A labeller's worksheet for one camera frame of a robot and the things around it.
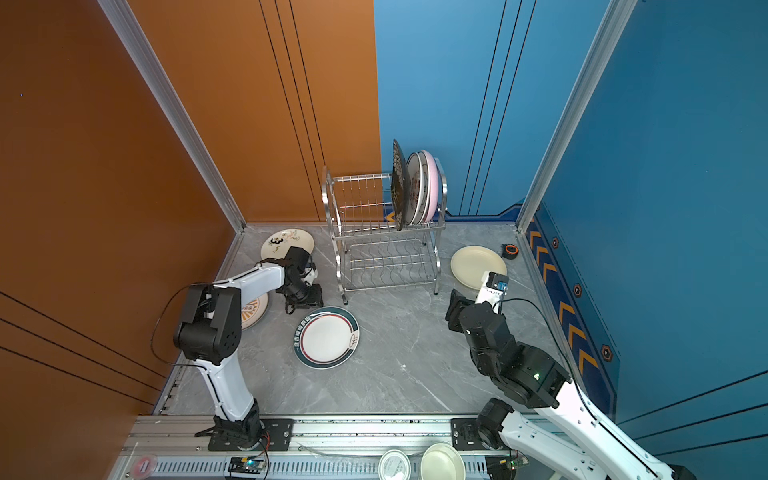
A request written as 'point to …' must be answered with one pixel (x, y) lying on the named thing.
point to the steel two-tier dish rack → (370, 250)
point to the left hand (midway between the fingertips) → (318, 301)
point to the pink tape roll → (144, 466)
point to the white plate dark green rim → (326, 337)
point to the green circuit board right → (509, 467)
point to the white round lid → (394, 464)
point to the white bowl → (442, 462)
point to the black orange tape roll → (509, 251)
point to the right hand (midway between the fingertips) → (456, 296)
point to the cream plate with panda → (276, 244)
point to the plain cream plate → (470, 262)
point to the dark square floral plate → (401, 187)
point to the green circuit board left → (245, 465)
